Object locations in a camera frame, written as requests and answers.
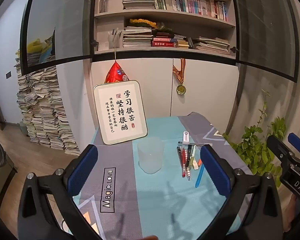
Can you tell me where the blue pen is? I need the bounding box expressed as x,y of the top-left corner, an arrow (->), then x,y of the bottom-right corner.
195,164 -> 205,188

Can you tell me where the green white pen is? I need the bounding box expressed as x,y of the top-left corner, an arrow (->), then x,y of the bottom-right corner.
189,145 -> 197,168

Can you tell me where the red gel pen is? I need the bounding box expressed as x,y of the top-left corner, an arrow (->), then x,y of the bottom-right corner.
181,148 -> 186,177

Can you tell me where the black marker pen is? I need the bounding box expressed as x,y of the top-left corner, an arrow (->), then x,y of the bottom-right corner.
186,144 -> 192,168

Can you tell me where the metal ruler clip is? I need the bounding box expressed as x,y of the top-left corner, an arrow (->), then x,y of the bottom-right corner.
177,146 -> 183,167

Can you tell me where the clear gel pen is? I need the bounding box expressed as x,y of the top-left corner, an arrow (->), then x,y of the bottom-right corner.
178,141 -> 213,146

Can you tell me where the frosted plastic cup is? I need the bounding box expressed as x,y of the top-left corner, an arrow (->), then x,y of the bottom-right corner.
137,137 -> 165,174

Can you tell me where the pink checkered strawberry pen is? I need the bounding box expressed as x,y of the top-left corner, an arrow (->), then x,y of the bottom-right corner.
185,150 -> 191,181

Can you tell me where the person's right hand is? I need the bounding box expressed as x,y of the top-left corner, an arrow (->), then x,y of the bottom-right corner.
283,194 -> 300,232

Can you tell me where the green potted plant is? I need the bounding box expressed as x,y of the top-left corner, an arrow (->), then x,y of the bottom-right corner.
223,89 -> 286,187

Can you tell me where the white eraser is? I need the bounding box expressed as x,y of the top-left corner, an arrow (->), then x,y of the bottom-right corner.
192,159 -> 199,170

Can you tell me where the patterned blue grey tablecloth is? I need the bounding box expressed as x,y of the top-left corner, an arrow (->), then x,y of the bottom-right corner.
74,112 -> 250,239

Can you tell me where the tall stack of books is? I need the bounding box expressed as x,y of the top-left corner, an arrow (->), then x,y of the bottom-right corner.
15,57 -> 80,155

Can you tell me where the gold medal with ribbon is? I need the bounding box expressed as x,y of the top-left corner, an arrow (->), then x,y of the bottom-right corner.
172,58 -> 186,95

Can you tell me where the framed calligraphy sign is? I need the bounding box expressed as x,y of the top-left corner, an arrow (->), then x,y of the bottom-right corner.
94,80 -> 148,145

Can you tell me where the red hanging ornament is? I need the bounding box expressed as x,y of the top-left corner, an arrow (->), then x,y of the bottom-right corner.
104,61 -> 129,83

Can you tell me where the bookshelf with books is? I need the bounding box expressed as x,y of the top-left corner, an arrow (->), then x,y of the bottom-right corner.
94,0 -> 237,60

